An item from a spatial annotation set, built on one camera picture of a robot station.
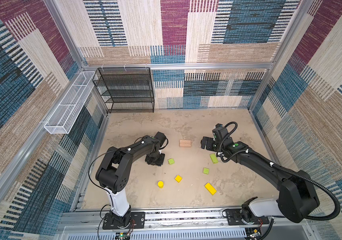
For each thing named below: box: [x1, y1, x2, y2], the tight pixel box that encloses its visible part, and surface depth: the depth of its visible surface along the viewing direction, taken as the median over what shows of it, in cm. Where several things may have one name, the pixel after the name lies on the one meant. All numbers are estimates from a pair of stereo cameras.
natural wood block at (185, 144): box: [179, 142, 192, 148], surface depth 102 cm
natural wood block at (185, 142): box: [179, 139, 192, 146], surface depth 103 cm
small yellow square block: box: [174, 174, 183, 183], surface depth 88 cm
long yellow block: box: [204, 182, 217, 196], surface depth 84 cm
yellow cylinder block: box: [157, 180, 164, 189], surface depth 84 cm
